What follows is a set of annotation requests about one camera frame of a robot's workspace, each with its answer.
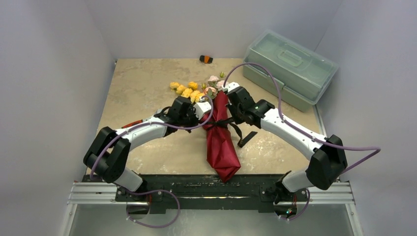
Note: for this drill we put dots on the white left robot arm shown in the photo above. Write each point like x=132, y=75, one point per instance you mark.
x=107, y=156

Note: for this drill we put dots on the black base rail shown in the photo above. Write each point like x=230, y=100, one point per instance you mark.
x=208, y=192

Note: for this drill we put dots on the aluminium frame rail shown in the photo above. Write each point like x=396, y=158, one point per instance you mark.
x=92, y=211

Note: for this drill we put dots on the pink fake rose stem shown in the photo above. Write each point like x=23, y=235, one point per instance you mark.
x=215, y=83

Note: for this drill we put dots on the yellow fake flower stem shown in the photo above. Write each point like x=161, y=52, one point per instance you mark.
x=190, y=91

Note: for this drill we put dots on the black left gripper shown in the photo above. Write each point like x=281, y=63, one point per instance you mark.
x=193, y=111

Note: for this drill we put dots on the silver adjustable wrench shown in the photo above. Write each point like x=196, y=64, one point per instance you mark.
x=132, y=124

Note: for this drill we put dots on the peach fake rose stem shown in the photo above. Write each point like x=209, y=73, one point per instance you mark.
x=209, y=89

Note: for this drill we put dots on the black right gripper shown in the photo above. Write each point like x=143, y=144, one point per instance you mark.
x=234, y=108

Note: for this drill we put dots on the small orange black object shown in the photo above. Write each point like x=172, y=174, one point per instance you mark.
x=205, y=59

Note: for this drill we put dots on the dark red wrapping paper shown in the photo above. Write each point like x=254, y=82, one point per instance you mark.
x=221, y=153

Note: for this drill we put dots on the green plastic toolbox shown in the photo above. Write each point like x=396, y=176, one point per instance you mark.
x=283, y=67

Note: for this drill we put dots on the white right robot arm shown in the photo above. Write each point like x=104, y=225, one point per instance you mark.
x=326, y=163

